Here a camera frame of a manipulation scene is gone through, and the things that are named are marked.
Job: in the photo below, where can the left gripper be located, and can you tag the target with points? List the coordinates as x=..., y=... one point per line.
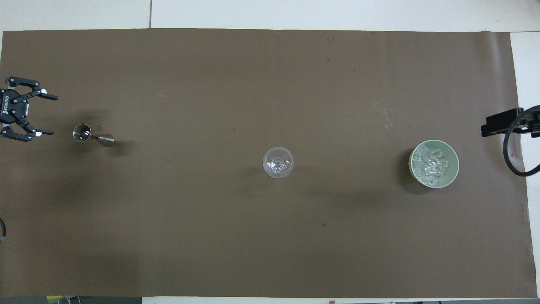
x=9, y=107

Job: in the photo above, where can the clear wine glass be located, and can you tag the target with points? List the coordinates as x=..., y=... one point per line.
x=278, y=162

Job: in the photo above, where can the clear ice cubes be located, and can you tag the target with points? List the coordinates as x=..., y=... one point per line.
x=429, y=164

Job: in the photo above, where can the steel double jigger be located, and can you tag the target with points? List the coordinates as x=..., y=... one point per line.
x=104, y=138

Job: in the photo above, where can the green bowl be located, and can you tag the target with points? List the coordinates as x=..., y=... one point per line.
x=453, y=166

